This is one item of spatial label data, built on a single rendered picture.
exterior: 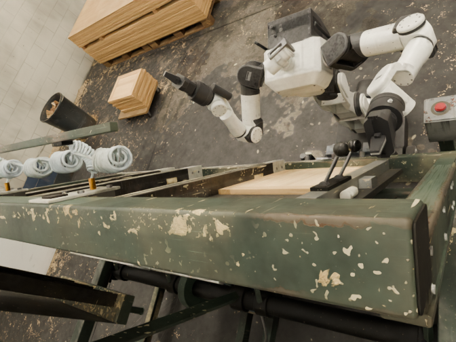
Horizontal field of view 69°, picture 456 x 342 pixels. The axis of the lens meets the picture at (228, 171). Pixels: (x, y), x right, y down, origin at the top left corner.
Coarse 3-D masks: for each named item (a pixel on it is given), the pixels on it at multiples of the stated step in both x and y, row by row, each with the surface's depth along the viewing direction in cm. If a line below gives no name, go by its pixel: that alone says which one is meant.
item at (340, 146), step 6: (336, 144) 83; (342, 144) 82; (336, 150) 83; (342, 150) 82; (348, 150) 83; (336, 156) 84; (342, 156) 83; (336, 162) 85; (330, 168) 86; (330, 174) 86; (324, 180) 87
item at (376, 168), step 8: (384, 160) 140; (360, 168) 122; (368, 168) 119; (376, 168) 123; (384, 168) 134; (352, 176) 103; (360, 176) 106; (344, 184) 93; (352, 184) 99; (312, 192) 84; (320, 192) 83; (328, 192) 83; (336, 192) 88
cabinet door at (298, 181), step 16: (272, 176) 147; (288, 176) 142; (304, 176) 136; (320, 176) 130; (224, 192) 124; (240, 192) 119; (256, 192) 115; (272, 192) 112; (288, 192) 108; (304, 192) 105
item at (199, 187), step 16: (64, 144) 82; (80, 144) 85; (208, 176) 124; (224, 176) 129; (240, 176) 138; (64, 192) 85; (80, 192) 81; (96, 192) 84; (112, 192) 90; (144, 192) 99; (160, 192) 103; (176, 192) 108; (192, 192) 114; (208, 192) 121
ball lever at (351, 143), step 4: (352, 140) 92; (356, 140) 92; (348, 144) 93; (352, 144) 92; (356, 144) 92; (360, 144) 92; (352, 148) 92; (356, 148) 92; (360, 148) 92; (352, 152) 94; (348, 156) 94; (348, 160) 95; (344, 164) 95; (344, 168) 96; (340, 172) 96; (336, 176) 96; (340, 176) 96
